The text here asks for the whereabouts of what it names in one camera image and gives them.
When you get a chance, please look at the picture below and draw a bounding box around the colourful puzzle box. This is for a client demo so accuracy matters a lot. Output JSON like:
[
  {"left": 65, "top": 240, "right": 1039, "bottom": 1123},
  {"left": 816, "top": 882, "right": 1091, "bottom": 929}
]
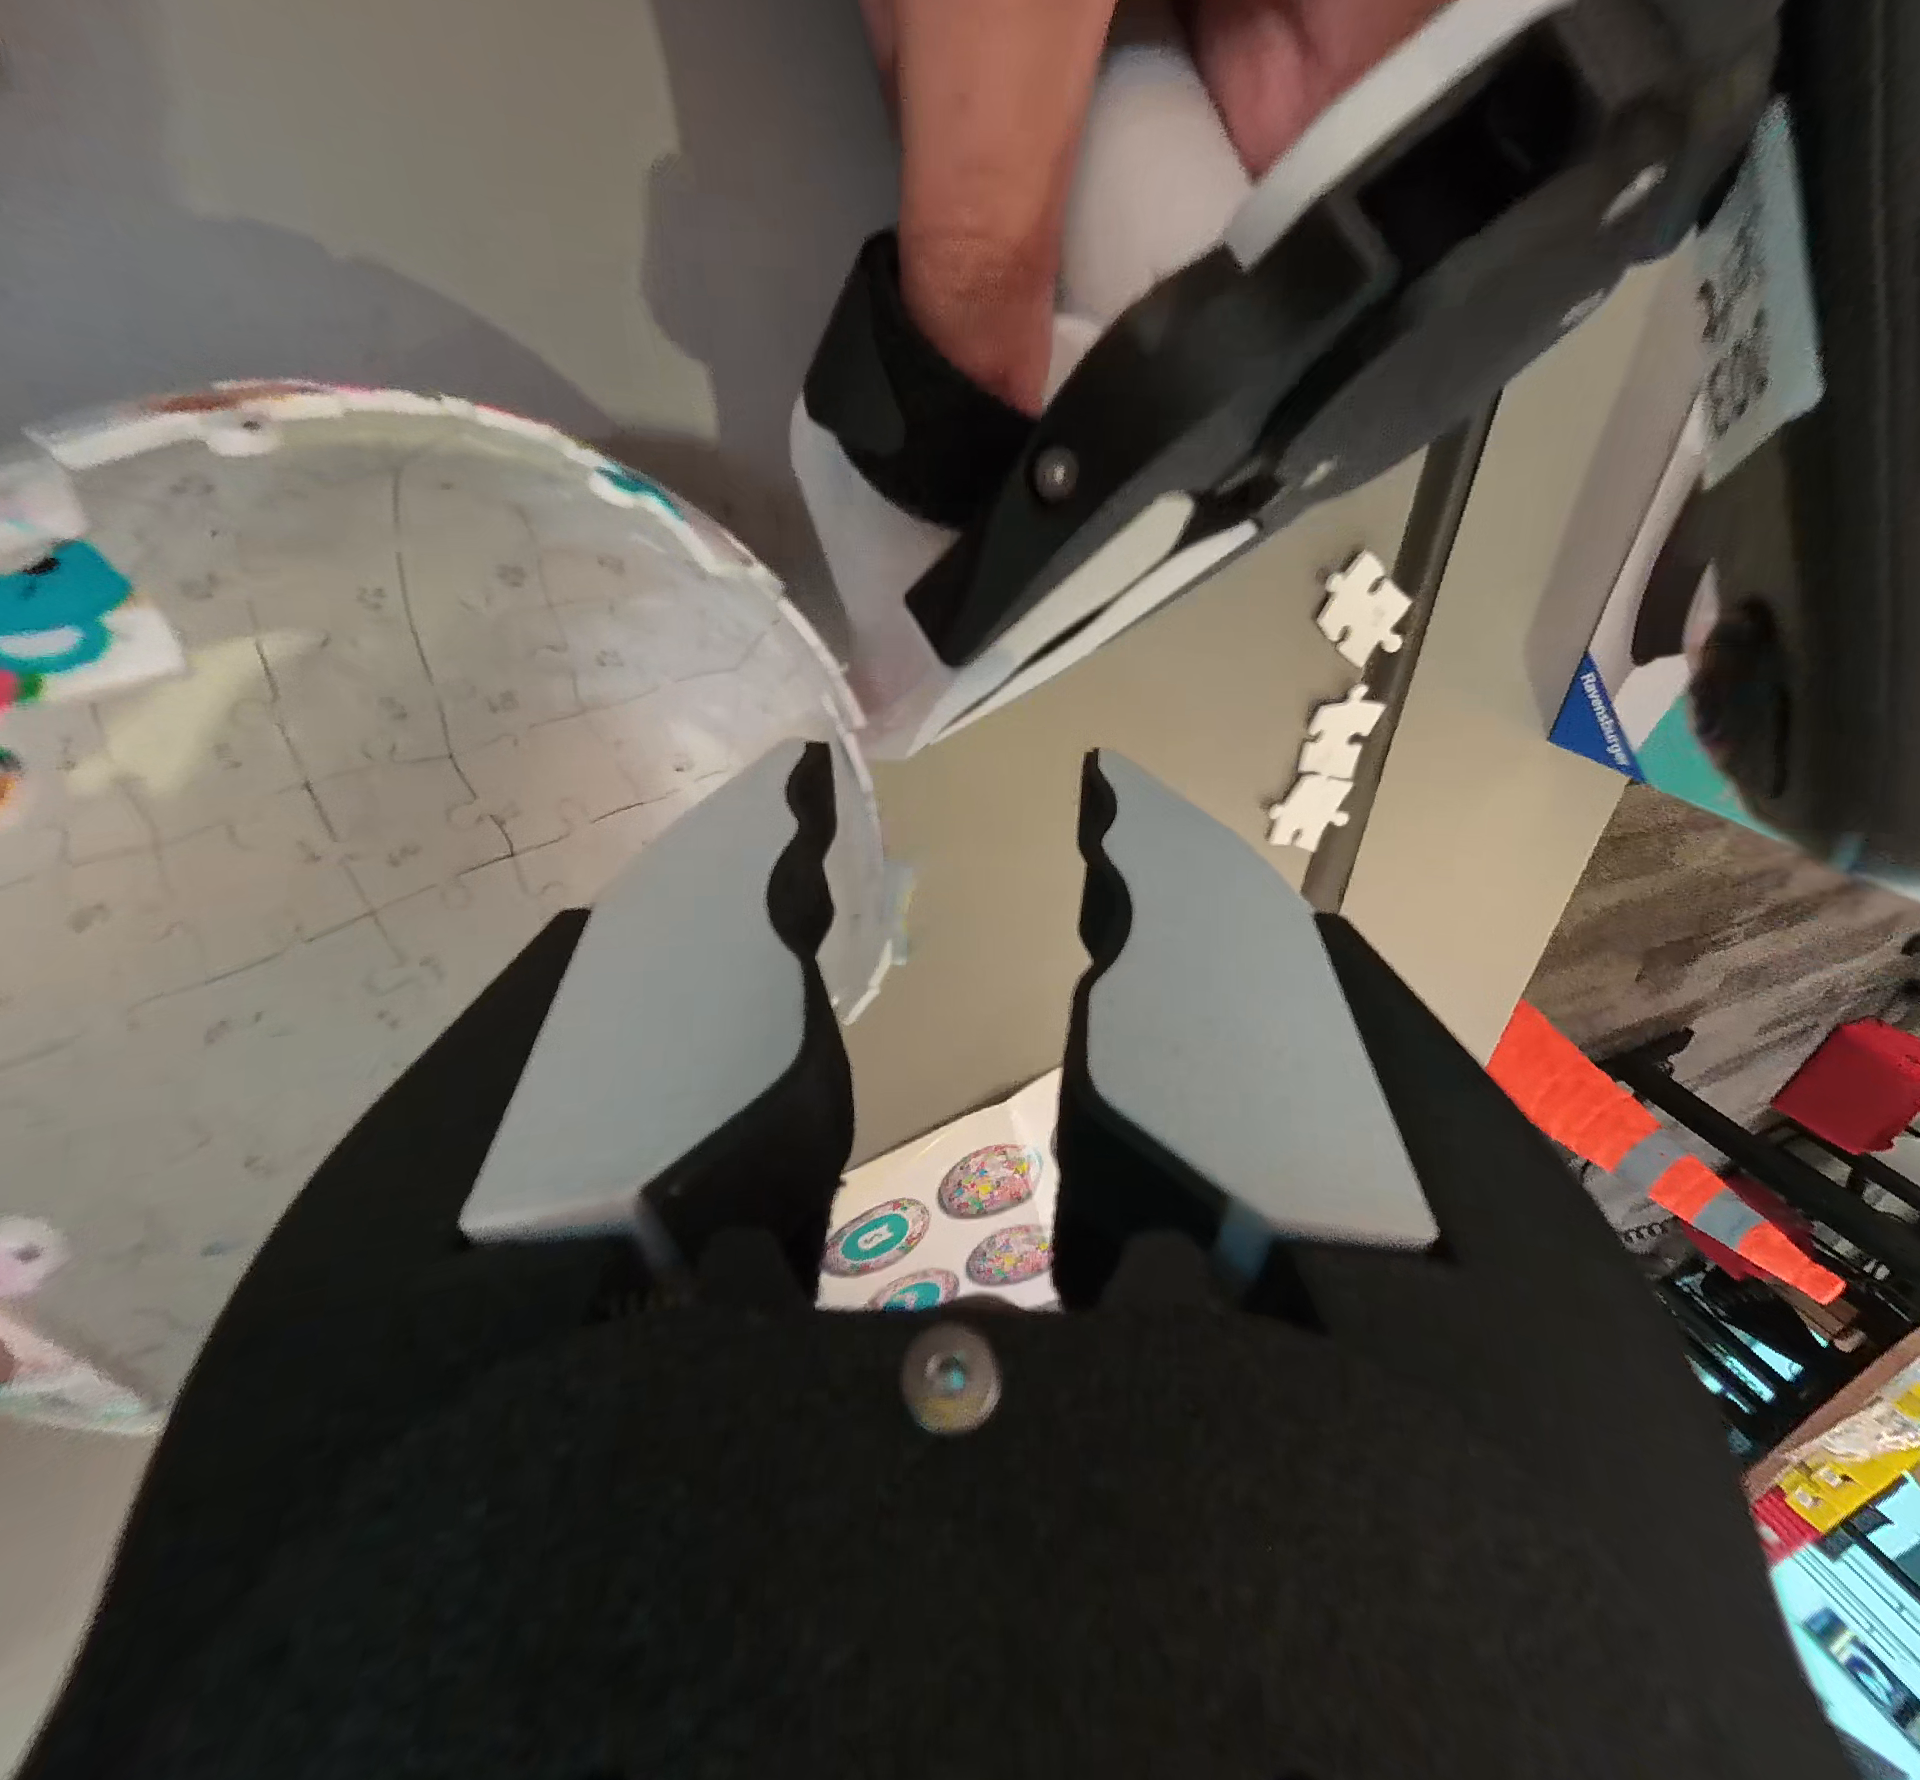
[{"left": 1546, "top": 399, "right": 1790, "bottom": 824}]

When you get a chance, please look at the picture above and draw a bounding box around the single white puzzle piece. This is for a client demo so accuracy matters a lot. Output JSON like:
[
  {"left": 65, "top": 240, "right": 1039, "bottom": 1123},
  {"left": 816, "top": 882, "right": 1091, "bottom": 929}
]
[
  {"left": 1258, "top": 767, "right": 1365, "bottom": 851},
  {"left": 1308, "top": 551, "right": 1420, "bottom": 666}
]

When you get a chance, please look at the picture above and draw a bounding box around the person's left hand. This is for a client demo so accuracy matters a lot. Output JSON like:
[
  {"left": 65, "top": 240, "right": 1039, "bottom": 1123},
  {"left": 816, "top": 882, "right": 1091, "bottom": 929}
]
[{"left": 849, "top": 0, "right": 1522, "bottom": 418}]

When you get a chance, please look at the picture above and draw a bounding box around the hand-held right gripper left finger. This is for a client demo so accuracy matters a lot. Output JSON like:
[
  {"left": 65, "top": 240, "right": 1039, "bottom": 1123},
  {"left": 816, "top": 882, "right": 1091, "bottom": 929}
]
[{"left": 457, "top": 736, "right": 864, "bottom": 1312}]

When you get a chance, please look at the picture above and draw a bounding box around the white puzzle leaflet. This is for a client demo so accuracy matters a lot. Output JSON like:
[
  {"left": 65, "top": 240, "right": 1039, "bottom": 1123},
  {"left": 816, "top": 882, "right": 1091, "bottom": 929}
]
[{"left": 809, "top": 1062, "right": 1072, "bottom": 1315}]

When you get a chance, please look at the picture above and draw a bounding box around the colourful puzzle ball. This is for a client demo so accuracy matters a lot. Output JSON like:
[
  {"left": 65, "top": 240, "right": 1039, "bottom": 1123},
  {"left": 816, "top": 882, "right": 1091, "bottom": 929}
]
[{"left": 0, "top": 382, "right": 911, "bottom": 1442}]

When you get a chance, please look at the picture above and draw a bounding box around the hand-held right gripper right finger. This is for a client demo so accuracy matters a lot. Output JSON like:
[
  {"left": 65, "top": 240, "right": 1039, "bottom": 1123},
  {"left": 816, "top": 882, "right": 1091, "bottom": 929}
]
[{"left": 1050, "top": 751, "right": 1441, "bottom": 1326}]

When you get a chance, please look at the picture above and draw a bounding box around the red cloth bag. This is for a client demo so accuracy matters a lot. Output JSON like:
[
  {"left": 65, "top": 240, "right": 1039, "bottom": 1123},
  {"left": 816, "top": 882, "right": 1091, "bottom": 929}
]
[{"left": 1769, "top": 1017, "right": 1920, "bottom": 1155}]

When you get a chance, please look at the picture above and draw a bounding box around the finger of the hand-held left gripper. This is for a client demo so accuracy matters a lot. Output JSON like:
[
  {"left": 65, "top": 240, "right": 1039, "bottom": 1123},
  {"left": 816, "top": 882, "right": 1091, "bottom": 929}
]
[
  {"left": 791, "top": 399, "right": 1218, "bottom": 760},
  {"left": 911, "top": 496, "right": 1270, "bottom": 760}
]

